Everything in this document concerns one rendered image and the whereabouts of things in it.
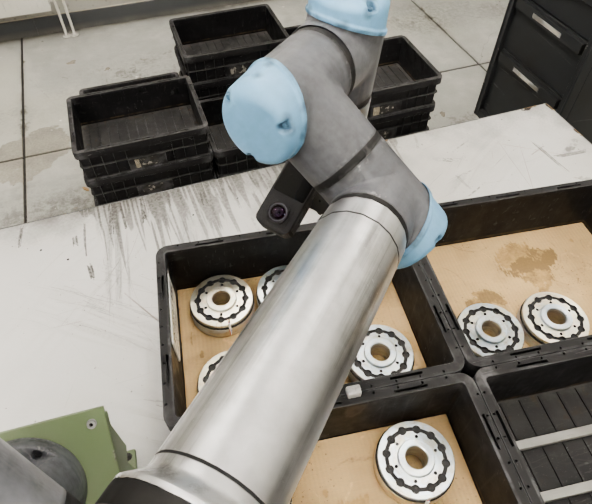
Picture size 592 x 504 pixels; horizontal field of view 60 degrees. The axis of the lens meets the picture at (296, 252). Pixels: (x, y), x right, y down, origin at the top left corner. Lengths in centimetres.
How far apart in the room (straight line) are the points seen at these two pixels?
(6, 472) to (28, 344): 87
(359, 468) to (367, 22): 55
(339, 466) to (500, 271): 45
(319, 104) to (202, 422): 26
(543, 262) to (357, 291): 70
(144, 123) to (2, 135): 117
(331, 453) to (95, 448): 32
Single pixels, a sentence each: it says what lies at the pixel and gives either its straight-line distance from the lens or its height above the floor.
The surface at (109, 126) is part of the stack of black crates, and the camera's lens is 188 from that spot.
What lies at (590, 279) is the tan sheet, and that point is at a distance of 104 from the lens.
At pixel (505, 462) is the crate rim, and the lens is 70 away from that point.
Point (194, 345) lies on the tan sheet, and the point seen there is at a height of 83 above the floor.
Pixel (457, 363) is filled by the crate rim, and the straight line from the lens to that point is 74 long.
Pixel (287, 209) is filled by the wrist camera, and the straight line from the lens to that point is 57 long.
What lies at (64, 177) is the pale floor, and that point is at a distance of 252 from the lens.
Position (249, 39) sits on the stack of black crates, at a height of 49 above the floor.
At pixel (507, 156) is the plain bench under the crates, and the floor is 70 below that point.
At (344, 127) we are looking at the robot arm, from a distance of 44.
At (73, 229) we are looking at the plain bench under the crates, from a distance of 125.
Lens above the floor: 156
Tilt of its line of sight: 51 degrees down
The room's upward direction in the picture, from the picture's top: straight up
